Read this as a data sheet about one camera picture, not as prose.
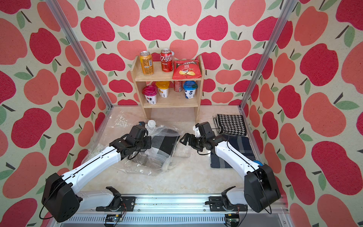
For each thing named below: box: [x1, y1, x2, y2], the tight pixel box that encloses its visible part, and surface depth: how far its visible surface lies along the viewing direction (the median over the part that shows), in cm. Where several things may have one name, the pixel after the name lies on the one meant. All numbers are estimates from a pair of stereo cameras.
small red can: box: [173, 80, 184, 93], surface depth 100 cm
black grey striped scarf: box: [141, 128, 181, 169], surface depth 88 cm
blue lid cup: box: [183, 80, 199, 99], surface depth 93 cm
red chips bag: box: [172, 59, 202, 80], surface depth 76 cm
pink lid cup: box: [141, 81, 158, 105], surface depth 90 cm
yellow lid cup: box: [155, 80, 171, 98], surface depth 93 cm
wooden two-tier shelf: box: [130, 54, 206, 124], surface depth 84 cm
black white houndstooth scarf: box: [213, 113, 247, 136], surface depth 106 cm
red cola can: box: [160, 48, 174, 73], surface depth 75 cm
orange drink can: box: [139, 50, 155, 76], surface depth 74 cm
